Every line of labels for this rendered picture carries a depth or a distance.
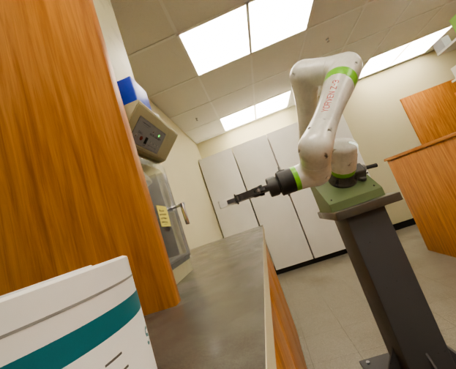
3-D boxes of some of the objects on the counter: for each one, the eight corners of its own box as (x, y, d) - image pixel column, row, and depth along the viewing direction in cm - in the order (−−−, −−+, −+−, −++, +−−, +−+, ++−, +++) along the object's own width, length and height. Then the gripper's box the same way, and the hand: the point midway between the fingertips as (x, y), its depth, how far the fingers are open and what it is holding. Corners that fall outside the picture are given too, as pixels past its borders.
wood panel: (1, 360, 57) (-76, -70, 77) (13, 352, 60) (-63, -59, 80) (176, 305, 52) (46, -142, 71) (181, 300, 55) (55, -128, 74)
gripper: (274, 177, 92) (219, 197, 95) (275, 173, 79) (212, 195, 82) (280, 195, 91) (225, 214, 94) (282, 192, 78) (219, 214, 81)
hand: (227, 202), depth 87 cm, fingers closed
